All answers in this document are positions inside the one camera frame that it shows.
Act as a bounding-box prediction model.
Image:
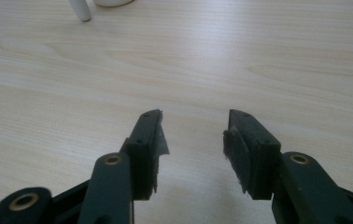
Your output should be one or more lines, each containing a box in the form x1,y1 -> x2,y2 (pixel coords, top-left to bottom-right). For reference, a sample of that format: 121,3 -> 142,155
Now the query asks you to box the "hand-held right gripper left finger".
120,108 -> 170,202

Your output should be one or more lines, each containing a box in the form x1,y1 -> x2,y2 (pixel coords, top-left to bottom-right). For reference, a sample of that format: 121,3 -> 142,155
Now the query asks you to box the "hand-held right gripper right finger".
222,108 -> 282,201

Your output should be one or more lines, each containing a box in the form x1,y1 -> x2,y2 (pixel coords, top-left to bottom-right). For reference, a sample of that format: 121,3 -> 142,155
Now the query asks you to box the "white round bowl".
92,0 -> 134,8

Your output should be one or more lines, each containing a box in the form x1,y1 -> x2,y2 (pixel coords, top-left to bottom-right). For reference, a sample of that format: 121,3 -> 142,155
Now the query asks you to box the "white cylindrical handle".
68,0 -> 92,22

